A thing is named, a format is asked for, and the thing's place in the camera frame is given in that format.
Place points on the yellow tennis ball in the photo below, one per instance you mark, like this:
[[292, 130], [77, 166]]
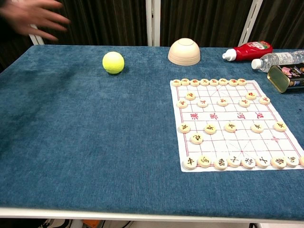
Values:
[[113, 62]]

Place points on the white slanted frame post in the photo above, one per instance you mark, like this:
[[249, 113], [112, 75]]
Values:
[[36, 39], [249, 23]]

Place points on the white upright frame post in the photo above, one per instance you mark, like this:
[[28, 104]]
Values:
[[149, 23], [157, 23]]

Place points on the clear plastic water bottle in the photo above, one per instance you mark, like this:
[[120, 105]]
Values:
[[278, 59]]

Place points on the white table edge frame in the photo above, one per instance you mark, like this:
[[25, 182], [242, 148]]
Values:
[[142, 215]]

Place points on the orange object under table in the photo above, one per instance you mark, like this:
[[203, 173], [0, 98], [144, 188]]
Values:
[[90, 224]]

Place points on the person's bare hand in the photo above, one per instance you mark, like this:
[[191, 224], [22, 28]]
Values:
[[31, 14]]

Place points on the black gold tin can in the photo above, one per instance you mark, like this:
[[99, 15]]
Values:
[[288, 78]]

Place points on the beige upturned bowl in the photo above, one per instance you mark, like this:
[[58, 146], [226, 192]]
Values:
[[184, 52]]

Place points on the blue velvet table cloth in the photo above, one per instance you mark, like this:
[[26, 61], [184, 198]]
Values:
[[95, 133]]

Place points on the red ketchup squeeze bottle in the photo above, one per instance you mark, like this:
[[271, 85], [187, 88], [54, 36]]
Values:
[[251, 50]]

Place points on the black character wooden chess piece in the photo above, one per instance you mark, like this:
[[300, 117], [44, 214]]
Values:
[[190, 163], [204, 161], [234, 162], [196, 139], [220, 164], [280, 126], [302, 161], [263, 162], [278, 162], [248, 163], [184, 128], [257, 127], [230, 127], [210, 129]]

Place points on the dark pleated curtain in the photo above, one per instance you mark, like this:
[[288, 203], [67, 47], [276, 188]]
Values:
[[107, 21]]

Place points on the white cloth chess board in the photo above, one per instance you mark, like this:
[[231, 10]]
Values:
[[228, 114]]

